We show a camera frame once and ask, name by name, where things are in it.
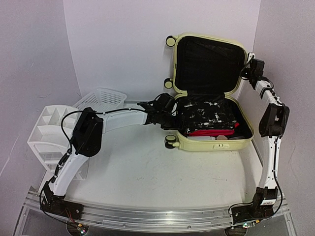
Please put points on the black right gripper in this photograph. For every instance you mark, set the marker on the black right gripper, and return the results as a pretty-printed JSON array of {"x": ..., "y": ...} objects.
[{"x": 242, "y": 74}]

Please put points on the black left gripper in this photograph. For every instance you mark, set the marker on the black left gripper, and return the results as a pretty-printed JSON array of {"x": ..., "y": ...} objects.
[{"x": 179, "y": 125}]

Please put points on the black and white patterned garment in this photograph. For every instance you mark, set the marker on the black and white patterned garment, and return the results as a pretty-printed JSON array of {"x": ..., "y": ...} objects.
[{"x": 200, "y": 115}]

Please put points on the red shirt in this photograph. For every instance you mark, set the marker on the red shirt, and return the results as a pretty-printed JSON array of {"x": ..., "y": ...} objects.
[{"x": 214, "y": 132}]

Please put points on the pale yellow hard-shell suitcase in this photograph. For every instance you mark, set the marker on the pale yellow hard-shell suitcase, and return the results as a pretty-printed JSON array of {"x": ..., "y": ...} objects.
[{"x": 206, "y": 68}]

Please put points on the white perforated plastic basket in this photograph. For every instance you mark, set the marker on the white perforated plastic basket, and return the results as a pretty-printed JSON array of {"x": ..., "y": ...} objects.
[{"x": 102, "y": 100}]

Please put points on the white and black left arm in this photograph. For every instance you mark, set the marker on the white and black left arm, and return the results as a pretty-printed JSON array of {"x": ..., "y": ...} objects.
[{"x": 86, "y": 142}]

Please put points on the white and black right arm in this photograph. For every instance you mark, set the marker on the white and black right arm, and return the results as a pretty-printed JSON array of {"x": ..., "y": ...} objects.
[{"x": 271, "y": 129}]

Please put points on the beige hexagonal compact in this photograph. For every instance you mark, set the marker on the beige hexagonal compact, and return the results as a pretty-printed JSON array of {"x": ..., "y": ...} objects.
[{"x": 221, "y": 137}]

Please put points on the grey flat case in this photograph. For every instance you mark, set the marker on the grey flat case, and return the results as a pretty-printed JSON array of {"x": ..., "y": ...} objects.
[{"x": 237, "y": 138}]

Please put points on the white plastic drawer organizer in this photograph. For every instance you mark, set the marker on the white plastic drawer organizer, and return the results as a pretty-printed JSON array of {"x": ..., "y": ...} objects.
[{"x": 48, "y": 139}]

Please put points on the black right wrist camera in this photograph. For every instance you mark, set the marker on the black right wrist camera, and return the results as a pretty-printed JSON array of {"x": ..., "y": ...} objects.
[{"x": 257, "y": 67}]

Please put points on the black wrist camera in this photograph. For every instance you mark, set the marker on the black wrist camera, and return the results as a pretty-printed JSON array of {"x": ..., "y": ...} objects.
[
  {"x": 257, "y": 67},
  {"x": 164, "y": 103}
]

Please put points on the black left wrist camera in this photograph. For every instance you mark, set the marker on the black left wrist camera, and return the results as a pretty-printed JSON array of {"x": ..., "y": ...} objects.
[{"x": 164, "y": 103}]

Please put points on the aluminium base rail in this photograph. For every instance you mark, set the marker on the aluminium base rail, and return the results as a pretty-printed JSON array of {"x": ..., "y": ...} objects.
[{"x": 145, "y": 220}]

